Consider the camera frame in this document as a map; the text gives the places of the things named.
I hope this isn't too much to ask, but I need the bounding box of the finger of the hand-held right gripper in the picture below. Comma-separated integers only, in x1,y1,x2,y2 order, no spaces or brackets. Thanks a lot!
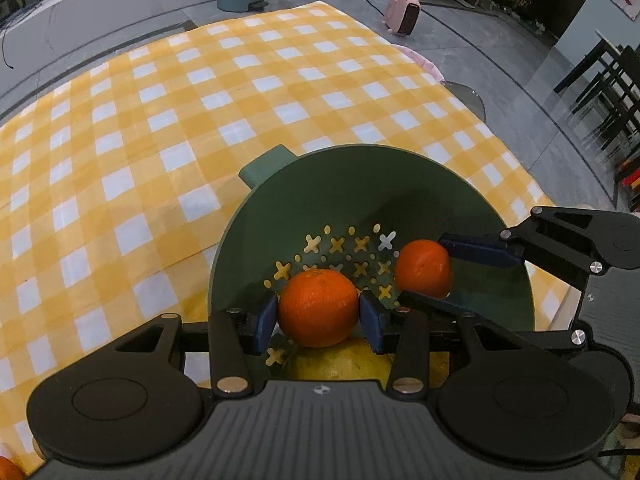
439,205,640,277
398,290,592,357

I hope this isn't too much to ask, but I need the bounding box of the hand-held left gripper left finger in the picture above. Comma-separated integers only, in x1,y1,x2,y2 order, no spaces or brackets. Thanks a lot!
114,292,279,395

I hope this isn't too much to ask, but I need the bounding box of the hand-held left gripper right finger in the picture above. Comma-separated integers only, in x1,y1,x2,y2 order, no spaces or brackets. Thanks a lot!
359,290,527,395

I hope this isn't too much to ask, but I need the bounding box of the orange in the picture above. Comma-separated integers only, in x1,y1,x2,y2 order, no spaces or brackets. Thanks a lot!
0,455,26,480
278,269,361,349
395,240,453,299

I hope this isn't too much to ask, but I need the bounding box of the green colander bowl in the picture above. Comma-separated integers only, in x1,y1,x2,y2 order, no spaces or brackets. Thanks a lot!
209,144,537,386

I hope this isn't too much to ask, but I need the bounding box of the beige wooden chair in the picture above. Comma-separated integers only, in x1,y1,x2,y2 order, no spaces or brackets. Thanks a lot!
551,282,582,332

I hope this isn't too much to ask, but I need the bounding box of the yellow pear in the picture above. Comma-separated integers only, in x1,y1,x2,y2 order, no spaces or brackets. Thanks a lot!
282,337,451,390

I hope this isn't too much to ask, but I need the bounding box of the round glass table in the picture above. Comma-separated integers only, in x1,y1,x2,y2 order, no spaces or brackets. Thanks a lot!
442,81,487,122

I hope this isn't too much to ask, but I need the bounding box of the pink cushion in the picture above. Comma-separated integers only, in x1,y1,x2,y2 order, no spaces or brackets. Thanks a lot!
395,45,446,83

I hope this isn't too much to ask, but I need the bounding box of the yellow checked tablecloth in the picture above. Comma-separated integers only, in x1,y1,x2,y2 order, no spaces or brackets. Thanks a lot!
0,0,581,476

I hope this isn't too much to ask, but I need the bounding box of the black dining chair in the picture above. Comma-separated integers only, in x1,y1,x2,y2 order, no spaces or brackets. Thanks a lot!
552,40,640,161

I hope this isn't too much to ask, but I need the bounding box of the pink space heater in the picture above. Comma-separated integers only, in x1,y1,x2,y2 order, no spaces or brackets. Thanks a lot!
384,0,422,37

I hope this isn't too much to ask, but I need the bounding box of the white curved media counter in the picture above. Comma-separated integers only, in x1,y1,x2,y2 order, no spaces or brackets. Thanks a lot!
0,0,221,106

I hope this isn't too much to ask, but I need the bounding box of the black cable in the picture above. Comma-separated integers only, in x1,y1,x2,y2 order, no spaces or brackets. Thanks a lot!
0,25,16,72

